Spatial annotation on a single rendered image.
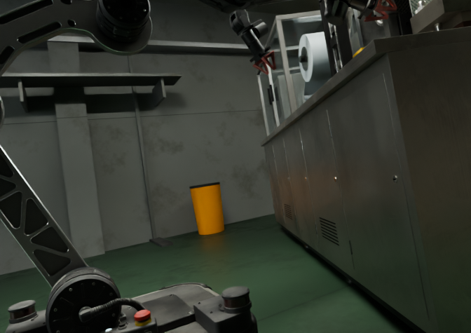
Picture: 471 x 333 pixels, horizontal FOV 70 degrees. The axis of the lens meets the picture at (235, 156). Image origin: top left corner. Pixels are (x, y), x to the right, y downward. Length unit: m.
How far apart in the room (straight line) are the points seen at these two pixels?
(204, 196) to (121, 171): 1.02
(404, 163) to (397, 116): 0.13
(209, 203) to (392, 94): 3.07
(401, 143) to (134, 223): 3.53
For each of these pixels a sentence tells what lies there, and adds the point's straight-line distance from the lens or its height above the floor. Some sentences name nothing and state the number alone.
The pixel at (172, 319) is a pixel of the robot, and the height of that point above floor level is 0.26.
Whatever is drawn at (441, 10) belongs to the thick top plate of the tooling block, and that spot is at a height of 0.98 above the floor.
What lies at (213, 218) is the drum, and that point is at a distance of 3.87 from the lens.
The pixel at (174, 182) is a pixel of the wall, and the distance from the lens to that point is 4.26.
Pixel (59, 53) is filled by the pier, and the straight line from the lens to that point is 4.26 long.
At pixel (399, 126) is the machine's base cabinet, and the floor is 0.66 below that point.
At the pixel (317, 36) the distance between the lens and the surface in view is 2.43.
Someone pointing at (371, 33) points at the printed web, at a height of 1.16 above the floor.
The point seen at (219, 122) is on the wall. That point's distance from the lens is 4.59.
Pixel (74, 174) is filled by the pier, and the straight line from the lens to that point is 3.95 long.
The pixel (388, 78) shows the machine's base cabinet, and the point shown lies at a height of 0.79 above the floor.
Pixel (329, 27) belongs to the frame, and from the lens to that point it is 1.79.
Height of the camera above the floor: 0.60
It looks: 3 degrees up
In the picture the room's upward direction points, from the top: 9 degrees counter-clockwise
